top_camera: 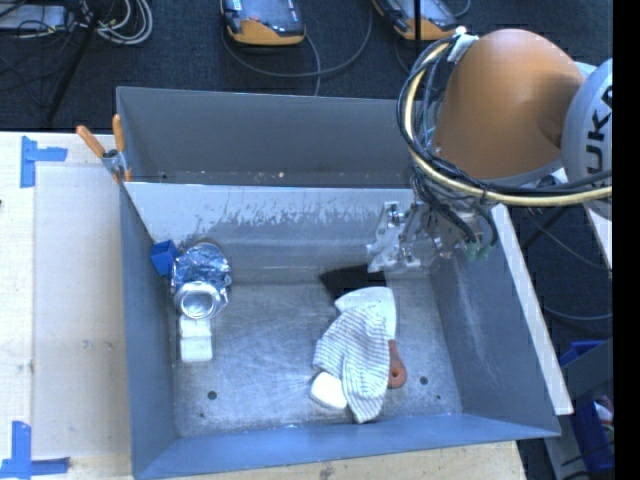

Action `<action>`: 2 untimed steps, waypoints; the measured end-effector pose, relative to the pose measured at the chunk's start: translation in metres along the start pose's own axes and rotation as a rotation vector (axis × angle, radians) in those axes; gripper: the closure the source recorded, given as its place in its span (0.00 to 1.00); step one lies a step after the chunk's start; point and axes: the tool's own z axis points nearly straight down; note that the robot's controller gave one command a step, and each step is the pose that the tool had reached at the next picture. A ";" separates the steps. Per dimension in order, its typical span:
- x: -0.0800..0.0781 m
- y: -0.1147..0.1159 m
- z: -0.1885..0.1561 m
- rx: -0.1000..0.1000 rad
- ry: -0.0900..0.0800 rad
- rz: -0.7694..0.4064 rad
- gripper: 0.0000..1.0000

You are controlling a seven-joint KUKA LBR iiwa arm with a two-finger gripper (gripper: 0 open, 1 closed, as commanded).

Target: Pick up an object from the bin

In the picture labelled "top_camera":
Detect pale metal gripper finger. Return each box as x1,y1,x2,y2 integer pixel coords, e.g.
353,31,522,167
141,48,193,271
366,240,437,275
374,200,405,243

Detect black flat block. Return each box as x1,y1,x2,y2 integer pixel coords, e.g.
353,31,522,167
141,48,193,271
318,264,388,305

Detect grey metal bin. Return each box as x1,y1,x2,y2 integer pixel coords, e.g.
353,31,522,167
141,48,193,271
115,85,575,480

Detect white striped cloth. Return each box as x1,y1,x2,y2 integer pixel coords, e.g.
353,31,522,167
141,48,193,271
312,301,397,425

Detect crushed silver drink can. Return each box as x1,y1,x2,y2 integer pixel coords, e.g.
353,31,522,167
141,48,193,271
170,241,234,320

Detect white rectangular block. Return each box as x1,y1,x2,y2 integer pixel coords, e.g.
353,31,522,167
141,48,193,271
178,314,215,365

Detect blue plastic block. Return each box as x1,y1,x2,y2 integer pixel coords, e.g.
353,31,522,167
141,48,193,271
149,239,180,280

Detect pale wood flat board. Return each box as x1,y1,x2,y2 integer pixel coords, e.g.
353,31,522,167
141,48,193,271
31,159,135,462

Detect red-brown tool handle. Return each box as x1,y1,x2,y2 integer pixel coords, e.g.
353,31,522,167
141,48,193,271
386,339,409,390

